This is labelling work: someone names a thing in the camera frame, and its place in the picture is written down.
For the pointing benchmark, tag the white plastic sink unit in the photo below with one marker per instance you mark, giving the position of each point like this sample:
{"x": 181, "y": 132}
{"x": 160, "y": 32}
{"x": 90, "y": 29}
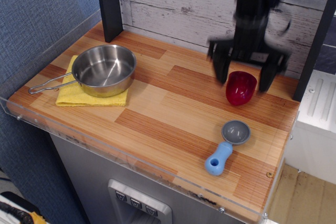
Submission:
{"x": 311, "y": 146}

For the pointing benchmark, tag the red plastic pepper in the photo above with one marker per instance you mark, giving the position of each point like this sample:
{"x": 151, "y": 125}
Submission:
{"x": 240, "y": 88}

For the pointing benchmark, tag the right black post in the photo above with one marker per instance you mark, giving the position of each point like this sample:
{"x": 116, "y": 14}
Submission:
{"x": 317, "y": 43}

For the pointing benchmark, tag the grey toy fridge cabinet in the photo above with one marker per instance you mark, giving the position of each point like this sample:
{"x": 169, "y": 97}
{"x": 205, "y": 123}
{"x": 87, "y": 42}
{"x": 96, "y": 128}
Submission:
{"x": 112, "y": 191}

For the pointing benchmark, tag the stainless steel pan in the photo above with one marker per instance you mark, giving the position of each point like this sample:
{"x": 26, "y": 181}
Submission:
{"x": 102, "y": 71}

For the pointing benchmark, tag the black post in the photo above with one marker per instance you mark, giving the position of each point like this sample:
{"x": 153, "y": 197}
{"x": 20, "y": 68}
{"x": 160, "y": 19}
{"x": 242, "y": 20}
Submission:
{"x": 317, "y": 43}
{"x": 111, "y": 18}

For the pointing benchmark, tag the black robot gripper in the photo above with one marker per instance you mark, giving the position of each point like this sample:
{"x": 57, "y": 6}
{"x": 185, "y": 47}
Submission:
{"x": 249, "y": 38}

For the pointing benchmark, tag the blue and grey spoon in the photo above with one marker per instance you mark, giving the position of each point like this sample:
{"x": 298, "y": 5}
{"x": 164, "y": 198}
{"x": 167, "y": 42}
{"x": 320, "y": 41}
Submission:
{"x": 234, "y": 132}

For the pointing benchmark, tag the yellow folded cloth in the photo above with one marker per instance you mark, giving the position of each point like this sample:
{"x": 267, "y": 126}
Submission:
{"x": 73, "y": 95}

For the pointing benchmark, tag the clear acrylic guard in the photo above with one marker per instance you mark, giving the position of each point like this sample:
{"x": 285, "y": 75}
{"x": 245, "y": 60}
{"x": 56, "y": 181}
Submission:
{"x": 172, "y": 120}

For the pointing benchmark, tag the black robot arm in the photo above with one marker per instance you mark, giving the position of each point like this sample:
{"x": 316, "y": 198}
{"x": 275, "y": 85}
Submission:
{"x": 251, "y": 10}

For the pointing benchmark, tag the left black post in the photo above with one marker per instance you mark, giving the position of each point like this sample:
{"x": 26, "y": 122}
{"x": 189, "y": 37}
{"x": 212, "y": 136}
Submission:
{"x": 111, "y": 18}

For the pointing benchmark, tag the yellow and black object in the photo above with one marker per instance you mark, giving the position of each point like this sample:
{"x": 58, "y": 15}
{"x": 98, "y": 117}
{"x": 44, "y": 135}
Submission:
{"x": 22, "y": 216}

